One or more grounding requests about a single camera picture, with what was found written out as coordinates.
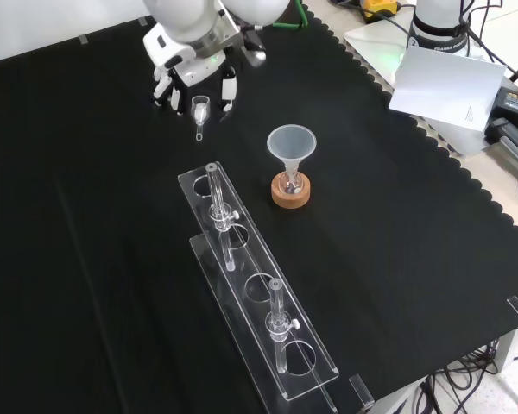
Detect yellow stop button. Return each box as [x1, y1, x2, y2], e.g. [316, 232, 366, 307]
[360, 0, 401, 19]

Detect translucent plastic funnel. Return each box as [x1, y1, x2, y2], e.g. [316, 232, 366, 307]
[266, 123, 318, 182]

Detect green cable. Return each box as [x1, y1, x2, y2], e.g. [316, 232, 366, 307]
[270, 0, 313, 30]

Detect cork ring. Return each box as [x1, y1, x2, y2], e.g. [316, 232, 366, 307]
[270, 171, 312, 210]

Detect clear funnel stand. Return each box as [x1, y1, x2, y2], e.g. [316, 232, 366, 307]
[176, 161, 340, 414]

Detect black cloth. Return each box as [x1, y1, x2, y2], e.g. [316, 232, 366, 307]
[0, 0, 518, 414]

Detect black hand tool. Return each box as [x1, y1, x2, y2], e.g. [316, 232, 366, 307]
[485, 116, 518, 167]

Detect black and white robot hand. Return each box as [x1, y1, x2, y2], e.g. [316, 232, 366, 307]
[142, 23, 239, 117]

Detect clear weighing funnel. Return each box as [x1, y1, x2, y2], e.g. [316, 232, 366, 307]
[191, 95, 212, 142]

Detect clear round-bottom flask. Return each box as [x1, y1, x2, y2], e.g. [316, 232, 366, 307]
[280, 170, 306, 195]

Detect black power unit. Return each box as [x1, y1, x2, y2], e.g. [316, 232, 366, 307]
[485, 85, 518, 129]

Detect black cable bundle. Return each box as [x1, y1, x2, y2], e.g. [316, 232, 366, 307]
[412, 338, 504, 414]

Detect white paper sheet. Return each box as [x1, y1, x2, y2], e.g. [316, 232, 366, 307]
[388, 46, 509, 130]

